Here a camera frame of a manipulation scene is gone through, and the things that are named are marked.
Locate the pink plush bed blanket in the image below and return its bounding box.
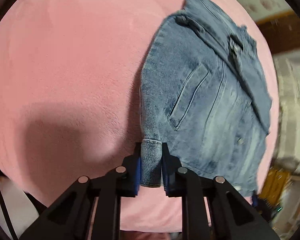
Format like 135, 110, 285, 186
0, 0, 280, 233

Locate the black cable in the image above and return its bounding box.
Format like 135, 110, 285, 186
0, 172, 18, 240

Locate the lace covered cabinet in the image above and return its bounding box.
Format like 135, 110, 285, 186
273, 49, 300, 174

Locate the yellow wooden drawer unit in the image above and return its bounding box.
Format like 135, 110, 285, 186
258, 167, 291, 206

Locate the dark wooden door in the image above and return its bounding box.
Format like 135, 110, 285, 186
256, 11, 300, 54

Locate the blue denim jacket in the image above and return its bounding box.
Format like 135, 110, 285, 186
140, 0, 271, 197

